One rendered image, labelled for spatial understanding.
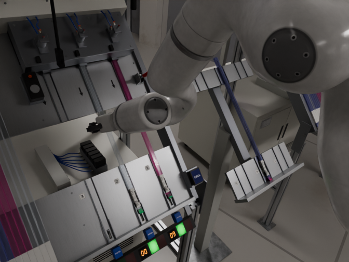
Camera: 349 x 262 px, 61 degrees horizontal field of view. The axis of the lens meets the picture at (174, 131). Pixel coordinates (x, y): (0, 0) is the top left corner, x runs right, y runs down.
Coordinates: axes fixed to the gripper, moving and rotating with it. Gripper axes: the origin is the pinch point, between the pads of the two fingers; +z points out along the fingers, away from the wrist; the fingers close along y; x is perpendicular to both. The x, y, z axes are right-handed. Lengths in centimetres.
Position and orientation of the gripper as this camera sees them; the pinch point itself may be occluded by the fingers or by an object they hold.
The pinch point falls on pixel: (106, 123)
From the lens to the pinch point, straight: 93.9
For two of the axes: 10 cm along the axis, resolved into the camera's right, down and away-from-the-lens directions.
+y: -7.9, 3.0, -5.4
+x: 2.9, 9.5, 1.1
